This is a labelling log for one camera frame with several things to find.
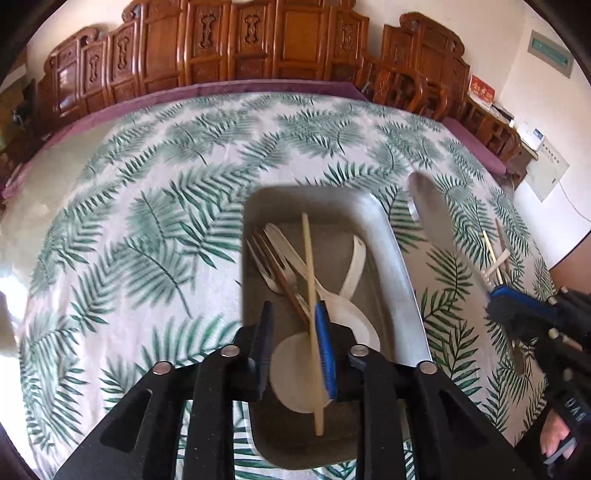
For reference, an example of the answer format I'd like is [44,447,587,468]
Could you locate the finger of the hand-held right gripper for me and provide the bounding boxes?
[491,284,563,320]
[485,300,544,343]

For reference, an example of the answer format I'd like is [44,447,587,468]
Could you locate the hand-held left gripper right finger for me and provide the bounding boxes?
[315,300,525,480]

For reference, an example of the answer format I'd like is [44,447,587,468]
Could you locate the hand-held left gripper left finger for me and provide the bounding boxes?
[53,301,274,480]

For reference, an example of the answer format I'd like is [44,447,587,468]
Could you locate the white plastic spoon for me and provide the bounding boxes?
[270,235,368,411]
[264,223,382,357]

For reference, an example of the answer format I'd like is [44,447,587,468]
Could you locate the brown handled fork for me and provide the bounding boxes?
[252,229,311,324]

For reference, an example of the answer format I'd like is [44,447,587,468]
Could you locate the silver metal fork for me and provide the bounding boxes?
[246,237,308,319]

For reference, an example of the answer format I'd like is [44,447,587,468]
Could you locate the wooden chopstick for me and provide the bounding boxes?
[481,231,505,287]
[495,218,512,278]
[301,212,325,437]

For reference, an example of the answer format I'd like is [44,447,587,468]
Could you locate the metal rectangular tray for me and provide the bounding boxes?
[240,184,435,469]

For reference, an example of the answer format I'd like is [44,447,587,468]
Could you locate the person's right hand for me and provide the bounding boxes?
[539,414,573,456]

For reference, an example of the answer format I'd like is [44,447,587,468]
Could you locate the leaf print tablecloth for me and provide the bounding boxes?
[18,92,557,480]

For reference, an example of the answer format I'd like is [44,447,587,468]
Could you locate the red gift box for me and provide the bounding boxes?
[467,76,496,112]

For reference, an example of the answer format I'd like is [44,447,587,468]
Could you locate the carved wooden armchair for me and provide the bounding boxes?
[365,13,522,176]

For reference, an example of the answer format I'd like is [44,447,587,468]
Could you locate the carved wooden sofa bench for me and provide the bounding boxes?
[34,0,375,127]

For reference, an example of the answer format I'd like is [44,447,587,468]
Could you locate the white wall cable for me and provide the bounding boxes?
[558,182,585,222]

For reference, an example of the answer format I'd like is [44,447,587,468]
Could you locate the grey wall electrical panel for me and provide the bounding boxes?
[531,138,570,201]

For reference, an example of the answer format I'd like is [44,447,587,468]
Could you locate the green and white wall box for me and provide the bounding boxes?
[529,30,573,79]

